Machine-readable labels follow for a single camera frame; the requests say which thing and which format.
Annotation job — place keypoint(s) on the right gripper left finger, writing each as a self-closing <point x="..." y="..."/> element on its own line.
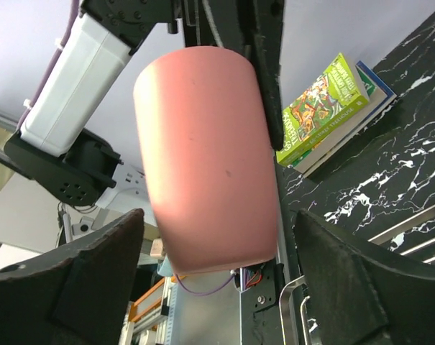
<point x="77" y="293"/>

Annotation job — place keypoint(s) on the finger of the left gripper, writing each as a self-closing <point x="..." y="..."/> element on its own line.
<point x="261" y="23"/>

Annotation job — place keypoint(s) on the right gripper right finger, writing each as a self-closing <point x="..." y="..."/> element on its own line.
<point x="371" y="284"/>

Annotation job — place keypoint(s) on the pink plastic cup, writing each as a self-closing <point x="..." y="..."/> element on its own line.
<point x="208" y="160"/>

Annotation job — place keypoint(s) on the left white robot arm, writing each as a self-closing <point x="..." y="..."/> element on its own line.
<point x="52" y="145"/>

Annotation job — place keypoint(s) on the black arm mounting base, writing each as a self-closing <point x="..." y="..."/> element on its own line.
<point x="260" y="317"/>

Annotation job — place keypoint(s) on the green treehouse book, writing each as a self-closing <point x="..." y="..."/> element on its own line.
<point x="336" y="95"/>

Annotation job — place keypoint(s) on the blue book under green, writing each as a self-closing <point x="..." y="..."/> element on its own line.
<point x="381" y="96"/>

